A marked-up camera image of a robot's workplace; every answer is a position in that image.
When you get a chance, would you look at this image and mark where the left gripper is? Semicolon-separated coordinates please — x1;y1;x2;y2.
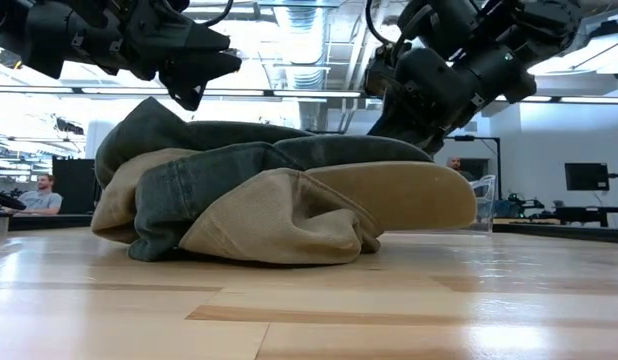
22;0;243;113

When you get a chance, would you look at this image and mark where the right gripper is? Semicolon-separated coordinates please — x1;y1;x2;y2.
363;41;491;158

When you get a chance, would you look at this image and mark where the dark green denim cap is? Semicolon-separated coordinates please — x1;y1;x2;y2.
127;133;435;263
93;96;315;189

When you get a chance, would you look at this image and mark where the person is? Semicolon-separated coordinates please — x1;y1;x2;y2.
446;156;478;182
2;172;64;217

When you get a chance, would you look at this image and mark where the ceiling light strip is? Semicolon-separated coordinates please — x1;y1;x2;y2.
0;86;363;99
493;94;618;106

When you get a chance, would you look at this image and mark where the clear plastic bin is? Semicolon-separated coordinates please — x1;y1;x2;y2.
468;174;498;235

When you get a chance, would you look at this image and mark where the black partition panel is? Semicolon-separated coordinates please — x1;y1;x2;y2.
52;158;98;215

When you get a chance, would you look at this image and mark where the black computer monitor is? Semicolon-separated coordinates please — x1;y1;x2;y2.
564;162;611;192

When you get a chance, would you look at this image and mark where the black ceiling spot lamp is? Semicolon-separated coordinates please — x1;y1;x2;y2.
0;49;23;71

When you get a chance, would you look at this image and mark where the black rectangular gantry frame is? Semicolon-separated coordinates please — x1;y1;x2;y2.
446;134;503;206

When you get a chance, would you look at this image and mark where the silver air duct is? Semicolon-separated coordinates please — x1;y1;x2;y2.
283;4;331;91

